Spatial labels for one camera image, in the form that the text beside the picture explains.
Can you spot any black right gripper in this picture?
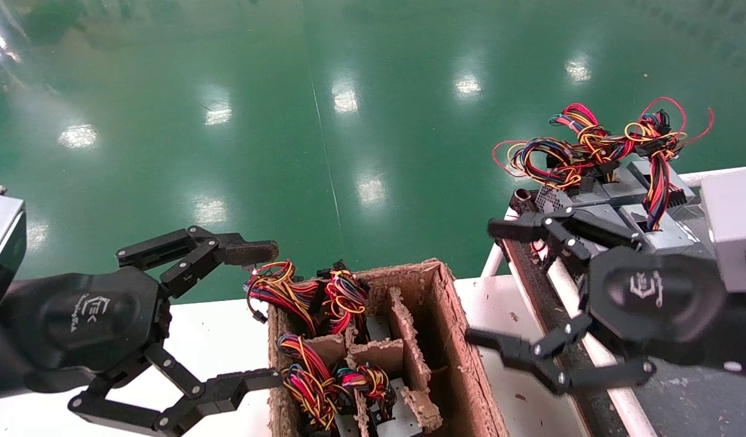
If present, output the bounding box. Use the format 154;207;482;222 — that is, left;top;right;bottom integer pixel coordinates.
467;206;728;395

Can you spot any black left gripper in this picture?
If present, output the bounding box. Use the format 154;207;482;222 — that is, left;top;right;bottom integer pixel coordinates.
1;226;283;437

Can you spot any brown cardboard divider box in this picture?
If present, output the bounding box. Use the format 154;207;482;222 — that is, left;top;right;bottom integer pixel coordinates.
266;258;510;437

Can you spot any black belt conveyor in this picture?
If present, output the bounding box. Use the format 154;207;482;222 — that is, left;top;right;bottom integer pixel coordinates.
481;182;746;437

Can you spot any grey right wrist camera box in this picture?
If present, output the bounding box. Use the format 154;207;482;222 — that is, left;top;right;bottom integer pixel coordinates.
699;173;746;295

